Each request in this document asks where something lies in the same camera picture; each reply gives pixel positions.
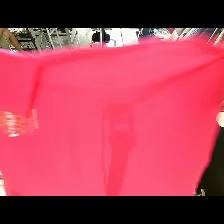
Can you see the red T-shirt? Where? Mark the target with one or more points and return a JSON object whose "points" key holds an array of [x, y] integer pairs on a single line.
{"points": [[133, 100]]}

